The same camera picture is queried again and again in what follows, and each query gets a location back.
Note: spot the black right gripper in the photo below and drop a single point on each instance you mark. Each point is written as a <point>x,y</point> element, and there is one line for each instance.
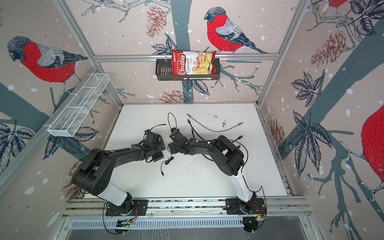
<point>172,148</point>

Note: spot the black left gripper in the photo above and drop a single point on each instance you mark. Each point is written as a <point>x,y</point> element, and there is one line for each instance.
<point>161,145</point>

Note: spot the black power adapter with cable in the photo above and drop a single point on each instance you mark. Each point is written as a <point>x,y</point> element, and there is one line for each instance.
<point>166,162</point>

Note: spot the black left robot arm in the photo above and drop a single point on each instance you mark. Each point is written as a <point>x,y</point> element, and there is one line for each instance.
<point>94,174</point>

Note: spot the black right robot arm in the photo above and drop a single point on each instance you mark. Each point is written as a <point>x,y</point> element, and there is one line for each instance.
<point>230,160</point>

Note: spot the red cassava chips bag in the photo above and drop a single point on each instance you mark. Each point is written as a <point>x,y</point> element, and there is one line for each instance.
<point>201,62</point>

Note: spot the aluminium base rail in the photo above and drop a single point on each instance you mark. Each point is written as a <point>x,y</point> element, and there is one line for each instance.
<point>185,207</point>

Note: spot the black wire wall basket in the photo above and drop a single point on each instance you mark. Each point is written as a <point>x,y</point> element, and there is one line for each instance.
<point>165,72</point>

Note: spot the white mesh wall shelf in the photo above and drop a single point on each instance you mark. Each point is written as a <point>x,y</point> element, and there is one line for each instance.
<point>81,102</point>

